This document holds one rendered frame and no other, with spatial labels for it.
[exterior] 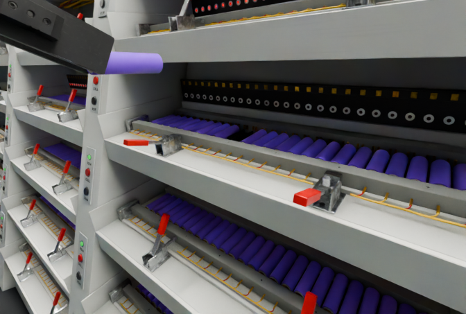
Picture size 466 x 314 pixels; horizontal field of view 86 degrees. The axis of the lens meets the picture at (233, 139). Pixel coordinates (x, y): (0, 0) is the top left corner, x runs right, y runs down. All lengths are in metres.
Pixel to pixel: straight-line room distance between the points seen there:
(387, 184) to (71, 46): 0.30
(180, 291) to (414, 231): 0.33
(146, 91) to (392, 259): 0.54
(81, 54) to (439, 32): 0.28
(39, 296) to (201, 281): 0.77
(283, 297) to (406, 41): 0.34
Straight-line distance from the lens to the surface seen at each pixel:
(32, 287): 1.21
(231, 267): 0.45
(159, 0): 0.66
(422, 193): 0.30
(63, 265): 0.91
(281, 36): 0.31
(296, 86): 0.45
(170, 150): 0.43
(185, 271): 0.49
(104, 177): 0.60
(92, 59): 0.22
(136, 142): 0.40
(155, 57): 0.26
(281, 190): 0.31
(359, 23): 0.28
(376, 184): 0.31
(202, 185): 0.37
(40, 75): 1.26
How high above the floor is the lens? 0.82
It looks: 5 degrees down
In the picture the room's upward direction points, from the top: 8 degrees clockwise
